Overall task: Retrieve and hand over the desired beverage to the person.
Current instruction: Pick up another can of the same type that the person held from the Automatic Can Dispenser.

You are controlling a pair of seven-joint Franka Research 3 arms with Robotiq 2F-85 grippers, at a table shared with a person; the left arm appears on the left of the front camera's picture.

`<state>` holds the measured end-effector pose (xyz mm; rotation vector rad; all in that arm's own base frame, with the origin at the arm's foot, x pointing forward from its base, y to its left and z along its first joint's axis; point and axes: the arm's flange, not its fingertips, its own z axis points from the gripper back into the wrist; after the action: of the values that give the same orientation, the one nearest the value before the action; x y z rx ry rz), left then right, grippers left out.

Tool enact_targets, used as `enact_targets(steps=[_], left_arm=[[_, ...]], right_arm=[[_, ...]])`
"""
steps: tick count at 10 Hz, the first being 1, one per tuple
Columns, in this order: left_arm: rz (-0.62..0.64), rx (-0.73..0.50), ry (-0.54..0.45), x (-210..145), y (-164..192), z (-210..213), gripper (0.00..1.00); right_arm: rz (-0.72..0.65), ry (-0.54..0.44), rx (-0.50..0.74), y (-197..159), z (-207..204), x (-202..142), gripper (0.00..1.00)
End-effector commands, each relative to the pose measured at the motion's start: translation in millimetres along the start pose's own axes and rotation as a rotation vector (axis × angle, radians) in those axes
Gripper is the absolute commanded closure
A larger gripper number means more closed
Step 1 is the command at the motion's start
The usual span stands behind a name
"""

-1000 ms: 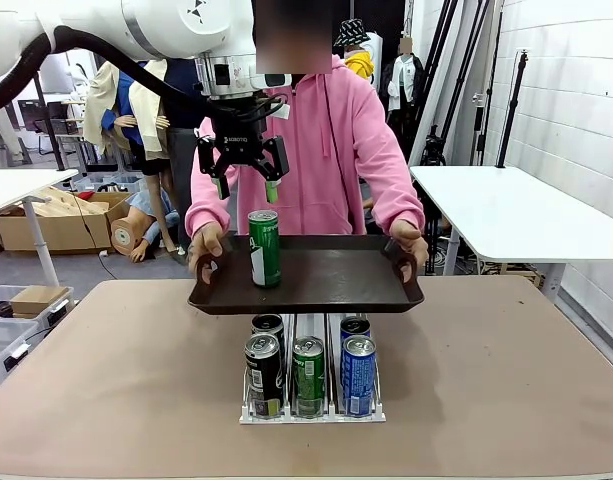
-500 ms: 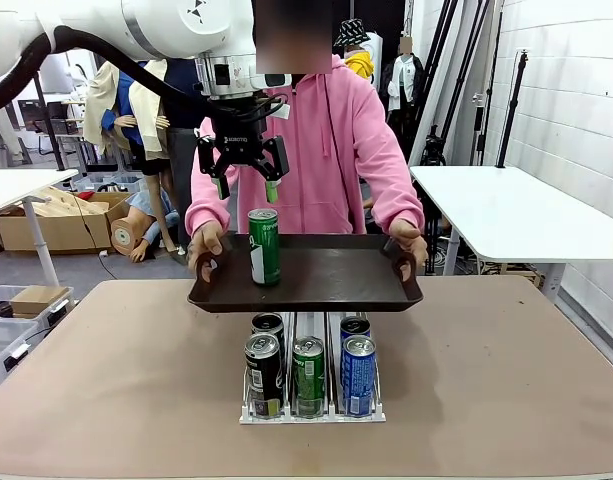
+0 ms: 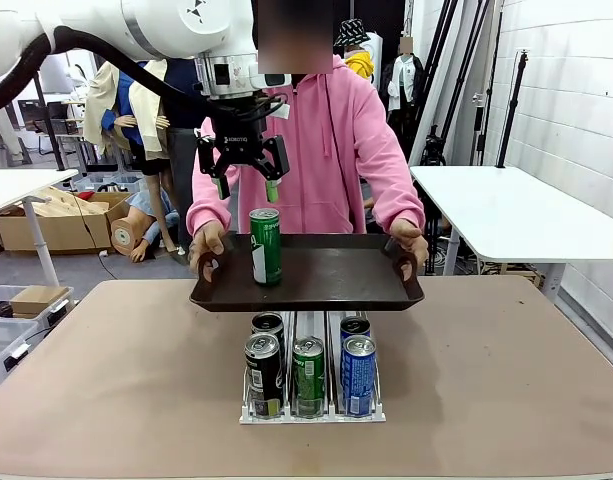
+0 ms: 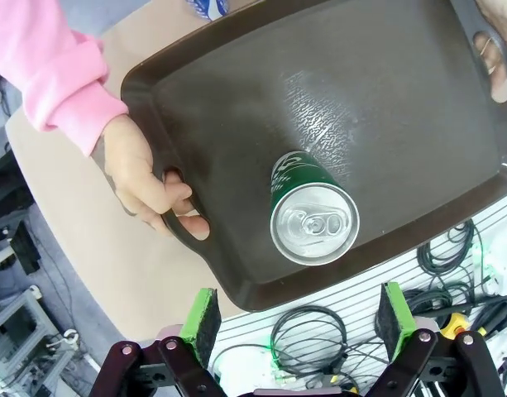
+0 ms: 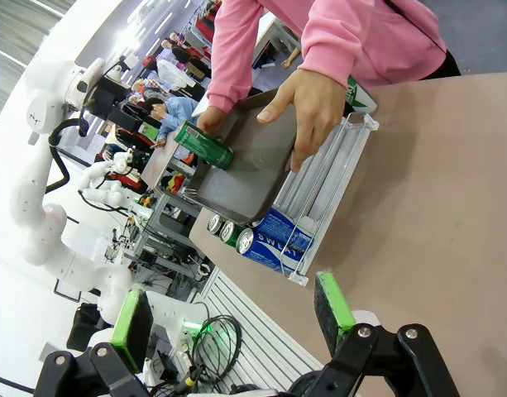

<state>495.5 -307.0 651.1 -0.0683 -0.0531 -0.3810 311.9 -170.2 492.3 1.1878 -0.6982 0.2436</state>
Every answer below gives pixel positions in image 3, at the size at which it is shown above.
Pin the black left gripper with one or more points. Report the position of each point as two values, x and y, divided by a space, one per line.
238 140

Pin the green Sprite can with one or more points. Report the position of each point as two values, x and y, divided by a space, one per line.
310 380
267 250

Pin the dark brown serving tray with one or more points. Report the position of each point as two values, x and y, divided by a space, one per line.
336 270

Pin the blue Pocari Sweat can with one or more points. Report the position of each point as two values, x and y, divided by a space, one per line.
355 327
358 380

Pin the person's left forearm pink sleeve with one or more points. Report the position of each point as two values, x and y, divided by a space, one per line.
401 200

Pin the person's right forearm pink sleeve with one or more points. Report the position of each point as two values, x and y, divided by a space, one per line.
206 205

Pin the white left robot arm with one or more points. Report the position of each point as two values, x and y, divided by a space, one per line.
161 25

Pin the person in pink hoodie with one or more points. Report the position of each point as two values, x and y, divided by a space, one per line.
326 150

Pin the person's right hand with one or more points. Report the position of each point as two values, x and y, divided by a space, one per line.
208 240

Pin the person's left hand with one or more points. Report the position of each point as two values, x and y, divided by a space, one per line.
411 240

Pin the mannequin in navy top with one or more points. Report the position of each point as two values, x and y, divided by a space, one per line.
178 165

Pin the mannequin torso in blue cloth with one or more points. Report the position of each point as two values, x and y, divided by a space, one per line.
126 232

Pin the clear bins with tools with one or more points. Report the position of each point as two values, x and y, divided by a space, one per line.
93 182

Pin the mannequin in yellow hoodie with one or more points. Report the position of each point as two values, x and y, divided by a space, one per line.
360 62

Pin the mannequin in blue shirt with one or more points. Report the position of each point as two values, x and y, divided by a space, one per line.
98 110

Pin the patterned bucket hat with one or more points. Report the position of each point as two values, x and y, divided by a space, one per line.
352 32

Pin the black Pepsi can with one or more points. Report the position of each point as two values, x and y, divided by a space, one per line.
267 324
263 380

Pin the mannequin in white jacket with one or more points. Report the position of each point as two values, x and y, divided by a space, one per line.
403 75

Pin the black tripod stand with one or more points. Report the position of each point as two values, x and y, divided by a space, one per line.
48 130

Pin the white board panel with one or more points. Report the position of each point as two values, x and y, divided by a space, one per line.
56 75

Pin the large cardboard box with wood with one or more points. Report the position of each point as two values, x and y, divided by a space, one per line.
51 232

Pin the black stand pole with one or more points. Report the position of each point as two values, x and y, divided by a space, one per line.
438 50
467 50

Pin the white table with round leg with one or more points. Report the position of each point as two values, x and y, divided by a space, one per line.
16 185

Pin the small flat cardboard box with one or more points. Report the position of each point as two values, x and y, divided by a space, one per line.
38 295

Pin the clear can dispenser rack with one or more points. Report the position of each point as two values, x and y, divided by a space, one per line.
311 420

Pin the black light stand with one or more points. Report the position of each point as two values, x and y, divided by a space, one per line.
511 110

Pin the white table with square leg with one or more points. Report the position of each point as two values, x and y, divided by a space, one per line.
511 210

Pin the flat brown box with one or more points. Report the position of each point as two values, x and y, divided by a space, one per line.
516 272

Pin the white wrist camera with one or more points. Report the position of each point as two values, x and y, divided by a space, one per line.
271 80

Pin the dark mannequin base plate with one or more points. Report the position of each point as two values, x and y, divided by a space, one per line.
182 257

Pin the black camera on tripod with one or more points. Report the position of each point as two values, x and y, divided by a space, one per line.
432 150

